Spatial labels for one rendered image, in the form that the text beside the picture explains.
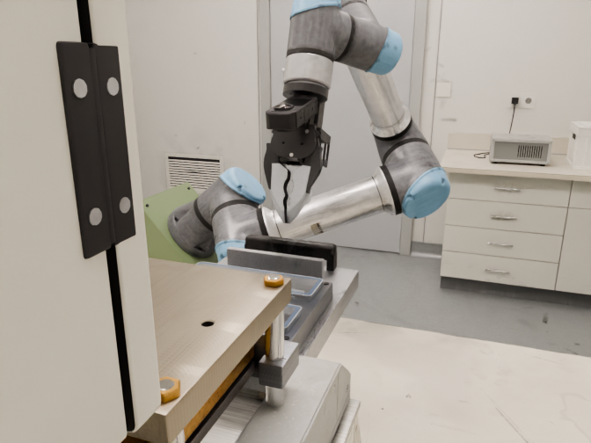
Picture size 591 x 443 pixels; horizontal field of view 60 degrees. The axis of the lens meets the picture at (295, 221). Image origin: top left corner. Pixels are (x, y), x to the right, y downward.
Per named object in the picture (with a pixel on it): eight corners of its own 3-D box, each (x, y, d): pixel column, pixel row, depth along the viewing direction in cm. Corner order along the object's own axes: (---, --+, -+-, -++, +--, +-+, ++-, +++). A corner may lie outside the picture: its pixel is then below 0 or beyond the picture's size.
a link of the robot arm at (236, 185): (230, 202, 137) (265, 172, 131) (237, 243, 129) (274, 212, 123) (193, 185, 129) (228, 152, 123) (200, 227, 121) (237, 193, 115)
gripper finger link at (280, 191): (295, 225, 83) (302, 168, 83) (283, 222, 77) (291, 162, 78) (278, 222, 84) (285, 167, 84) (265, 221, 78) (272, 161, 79)
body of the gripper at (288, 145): (328, 172, 84) (337, 99, 84) (313, 163, 76) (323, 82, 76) (284, 169, 86) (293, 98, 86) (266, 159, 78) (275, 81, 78)
